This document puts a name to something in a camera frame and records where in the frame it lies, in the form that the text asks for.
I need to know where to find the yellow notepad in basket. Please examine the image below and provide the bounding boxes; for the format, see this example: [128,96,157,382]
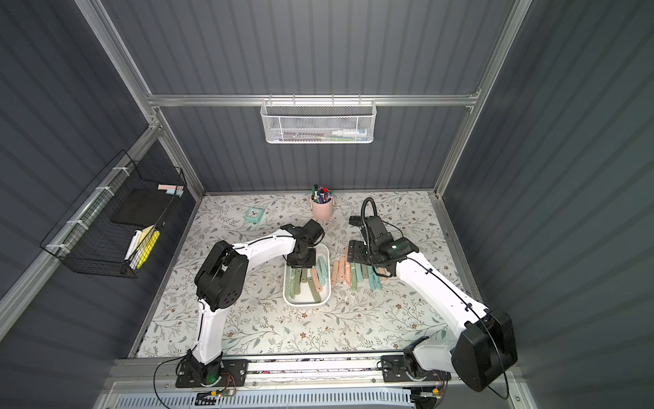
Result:
[125,225,160,270]

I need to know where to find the white wire wall basket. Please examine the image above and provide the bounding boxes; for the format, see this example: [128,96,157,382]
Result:
[260,100,377,144]

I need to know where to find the small teal box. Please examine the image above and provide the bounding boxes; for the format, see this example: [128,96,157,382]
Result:
[245,207,265,224]

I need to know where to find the black stapler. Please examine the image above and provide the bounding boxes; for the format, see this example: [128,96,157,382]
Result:
[348,216,364,228]

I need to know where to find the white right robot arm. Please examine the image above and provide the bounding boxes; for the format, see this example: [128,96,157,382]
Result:
[347,197,518,392]

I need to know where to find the white tube in basket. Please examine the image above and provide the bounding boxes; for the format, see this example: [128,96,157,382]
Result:
[330,129,368,142]

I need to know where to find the pink fruit knife in box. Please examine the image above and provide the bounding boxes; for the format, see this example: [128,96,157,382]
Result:
[311,269,323,293]

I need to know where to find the pink pen cup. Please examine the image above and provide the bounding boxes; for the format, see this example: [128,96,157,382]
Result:
[311,197,334,223]

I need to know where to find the pink folding fruit knife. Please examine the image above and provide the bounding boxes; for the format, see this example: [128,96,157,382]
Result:
[343,248,352,286]

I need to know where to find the black wire side basket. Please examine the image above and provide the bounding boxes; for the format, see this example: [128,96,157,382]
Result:
[40,155,187,279]

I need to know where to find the black notebook in basket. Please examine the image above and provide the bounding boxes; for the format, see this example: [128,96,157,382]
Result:
[110,189,180,228]

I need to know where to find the white oval storage box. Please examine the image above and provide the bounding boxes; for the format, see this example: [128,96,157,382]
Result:
[283,244,332,308]

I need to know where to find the teal fruit knife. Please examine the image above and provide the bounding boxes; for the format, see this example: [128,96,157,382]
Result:
[355,263,364,282]
[367,266,383,291]

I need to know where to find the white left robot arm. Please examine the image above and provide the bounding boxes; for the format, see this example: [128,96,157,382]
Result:
[177,219,325,387]

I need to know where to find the olive green fruit knife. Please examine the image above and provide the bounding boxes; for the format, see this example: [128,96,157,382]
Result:
[308,277,321,303]

